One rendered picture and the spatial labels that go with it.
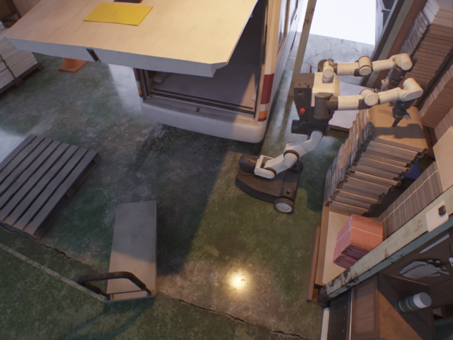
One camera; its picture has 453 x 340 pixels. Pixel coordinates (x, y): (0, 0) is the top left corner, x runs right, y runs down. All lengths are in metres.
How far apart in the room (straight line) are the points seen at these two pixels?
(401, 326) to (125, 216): 2.17
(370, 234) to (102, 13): 2.29
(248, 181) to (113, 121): 2.13
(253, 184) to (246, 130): 0.56
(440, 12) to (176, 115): 3.01
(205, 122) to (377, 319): 2.16
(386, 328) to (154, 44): 1.75
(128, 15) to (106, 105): 2.74
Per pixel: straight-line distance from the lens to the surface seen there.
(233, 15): 1.36
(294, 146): 2.20
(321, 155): 3.21
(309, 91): 1.79
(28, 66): 5.66
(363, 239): 2.20
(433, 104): 4.03
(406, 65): 2.07
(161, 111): 2.89
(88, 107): 4.22
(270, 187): 2.55
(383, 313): 1.62
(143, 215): 2.44
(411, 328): 1.68
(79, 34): 1.50
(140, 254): 2.29
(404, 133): 2.10
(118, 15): 1.52
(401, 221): 2.29
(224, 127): 2.64
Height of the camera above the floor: 2.26
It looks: 52 degrees down
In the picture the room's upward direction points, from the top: straight up
